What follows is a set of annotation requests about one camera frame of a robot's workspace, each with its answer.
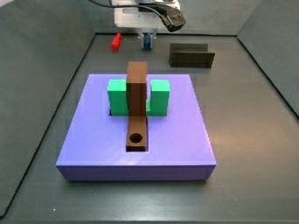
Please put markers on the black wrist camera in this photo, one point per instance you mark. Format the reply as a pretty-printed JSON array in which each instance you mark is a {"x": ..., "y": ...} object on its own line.
[{"x": 172, "y": 17}]

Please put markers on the red peg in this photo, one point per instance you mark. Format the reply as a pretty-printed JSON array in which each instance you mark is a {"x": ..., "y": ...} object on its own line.
[{"x": 115, "y": 43}]

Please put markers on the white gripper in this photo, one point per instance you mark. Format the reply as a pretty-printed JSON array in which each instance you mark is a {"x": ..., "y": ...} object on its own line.
[{"x": 132, "y": 17}]

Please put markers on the green U-shaped block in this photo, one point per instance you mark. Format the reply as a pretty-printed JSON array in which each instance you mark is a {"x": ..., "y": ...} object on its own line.
[{"x": 156, "y": 105}]

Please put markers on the brown L-shaped bracket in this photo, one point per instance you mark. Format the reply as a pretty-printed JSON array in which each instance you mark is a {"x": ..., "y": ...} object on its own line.
[{"x": 136, "y": 97}]

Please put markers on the purple base block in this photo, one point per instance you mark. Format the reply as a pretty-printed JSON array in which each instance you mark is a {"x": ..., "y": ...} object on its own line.
[{"x": 94, "y": 153}]

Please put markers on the black fixture stand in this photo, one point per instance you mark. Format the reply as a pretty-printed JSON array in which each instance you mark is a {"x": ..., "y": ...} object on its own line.
[{"x": 190, "y": 55}]

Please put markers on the blue peg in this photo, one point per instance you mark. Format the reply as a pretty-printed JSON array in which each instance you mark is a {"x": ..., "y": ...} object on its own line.
[{"x": 147, "y": 44}]

